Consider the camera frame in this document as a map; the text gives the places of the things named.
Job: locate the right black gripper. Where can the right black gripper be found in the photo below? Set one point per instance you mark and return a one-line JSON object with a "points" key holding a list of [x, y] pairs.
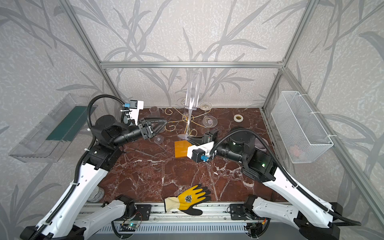
{"points": [[210, 141]]}

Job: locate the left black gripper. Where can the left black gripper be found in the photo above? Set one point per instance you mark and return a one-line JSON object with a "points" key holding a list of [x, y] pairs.
{"points": [[144, 130]]}

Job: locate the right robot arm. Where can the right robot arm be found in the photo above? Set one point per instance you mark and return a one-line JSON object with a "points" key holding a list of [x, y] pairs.
{"points": [[313, 217]]}

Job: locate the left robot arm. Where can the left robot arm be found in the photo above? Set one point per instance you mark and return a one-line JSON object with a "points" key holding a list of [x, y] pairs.
{"points": [[106, 147]]}

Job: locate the yellow wooden rack base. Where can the yellow wooden rack base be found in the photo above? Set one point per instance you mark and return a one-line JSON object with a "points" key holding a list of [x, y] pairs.
{"points": [[181, 148]]}

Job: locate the white tape roll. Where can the white tape roll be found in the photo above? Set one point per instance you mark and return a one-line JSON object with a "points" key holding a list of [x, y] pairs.
{"points": [[238, 118]]}

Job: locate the yellow black work glove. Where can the yellow black work glove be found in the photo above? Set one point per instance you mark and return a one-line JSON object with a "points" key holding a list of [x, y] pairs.
{"points": [[187, 200]]}

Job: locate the pink item in basket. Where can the pink item in basket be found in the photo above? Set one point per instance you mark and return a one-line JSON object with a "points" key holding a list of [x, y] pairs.
{"points": [[296, 152]]}

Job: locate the green circuit board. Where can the green circuit board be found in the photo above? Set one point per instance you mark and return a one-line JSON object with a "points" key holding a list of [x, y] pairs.
{"points": [[129, 227]]}

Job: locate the gold wire wine glass rack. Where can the gold wire wine glass rack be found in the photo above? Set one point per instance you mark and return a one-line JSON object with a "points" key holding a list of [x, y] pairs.
{"points": [[171, 125]]}

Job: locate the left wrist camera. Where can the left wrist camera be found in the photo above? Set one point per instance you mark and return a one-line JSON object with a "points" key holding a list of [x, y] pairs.
{"points": [[131, 111]]}

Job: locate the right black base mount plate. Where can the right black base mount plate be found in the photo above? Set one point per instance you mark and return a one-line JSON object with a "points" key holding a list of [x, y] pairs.
{"points": [[237, 212]]}

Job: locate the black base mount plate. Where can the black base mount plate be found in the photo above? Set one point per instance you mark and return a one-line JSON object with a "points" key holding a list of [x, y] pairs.
{"points": [[237, 212], [143, 212]]}

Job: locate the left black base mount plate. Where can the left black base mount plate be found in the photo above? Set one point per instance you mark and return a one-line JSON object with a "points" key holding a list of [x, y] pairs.
{"points": [[143, 212]]}

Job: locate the white wire mesh basket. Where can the white wire mesh basket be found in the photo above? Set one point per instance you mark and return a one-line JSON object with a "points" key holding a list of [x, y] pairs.
{"points": [[298, 125]]}

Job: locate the clear acrylic wall shelf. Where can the clear acrylic wall shelf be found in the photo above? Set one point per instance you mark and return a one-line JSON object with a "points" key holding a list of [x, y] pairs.
{"points": [[48, 141]]}

